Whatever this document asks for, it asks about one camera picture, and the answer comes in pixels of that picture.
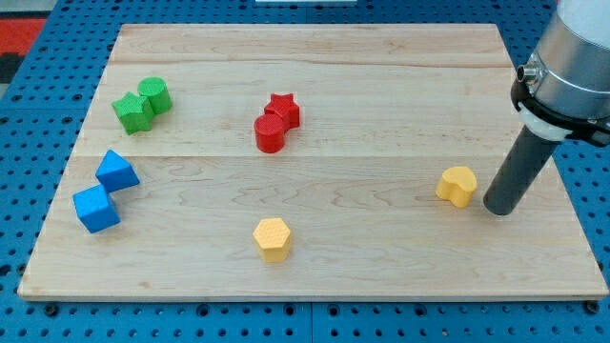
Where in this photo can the wooden board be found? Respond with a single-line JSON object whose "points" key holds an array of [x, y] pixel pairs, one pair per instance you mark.
{"points": [[384, 110]]}

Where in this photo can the yellow heart block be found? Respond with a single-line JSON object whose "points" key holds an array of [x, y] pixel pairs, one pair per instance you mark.
{"points": [[457, 185]]}

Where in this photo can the red star block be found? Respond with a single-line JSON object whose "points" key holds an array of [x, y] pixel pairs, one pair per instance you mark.
{"points": [[285, 107]]}

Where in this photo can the blue triangle block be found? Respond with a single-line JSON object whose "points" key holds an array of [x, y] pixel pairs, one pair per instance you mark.
{"points": [[115, 173]]}

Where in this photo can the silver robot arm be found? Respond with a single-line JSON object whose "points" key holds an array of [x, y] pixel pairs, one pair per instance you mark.
{"points": [[562, 91]]}

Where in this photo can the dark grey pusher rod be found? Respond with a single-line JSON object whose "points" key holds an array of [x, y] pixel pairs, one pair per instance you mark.
{"points": [[518, 171]]}

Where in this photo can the green star block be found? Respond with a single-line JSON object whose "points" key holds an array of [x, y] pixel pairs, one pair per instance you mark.
{"points": [[134, 112]]}

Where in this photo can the green cylinder block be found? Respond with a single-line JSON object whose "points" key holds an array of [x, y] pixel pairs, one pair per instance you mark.
{"points": [[156, 90]]}

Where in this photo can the yellow hexagon block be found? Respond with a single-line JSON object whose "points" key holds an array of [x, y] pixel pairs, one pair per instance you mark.
{"points": [[273, 239]]}

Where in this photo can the blue cube block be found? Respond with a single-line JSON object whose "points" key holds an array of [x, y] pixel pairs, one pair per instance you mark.
{"points": [[95, 209]]}

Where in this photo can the red cylinder block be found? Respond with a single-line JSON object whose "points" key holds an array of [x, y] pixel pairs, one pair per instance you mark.
{"points": [[269, 133]]}

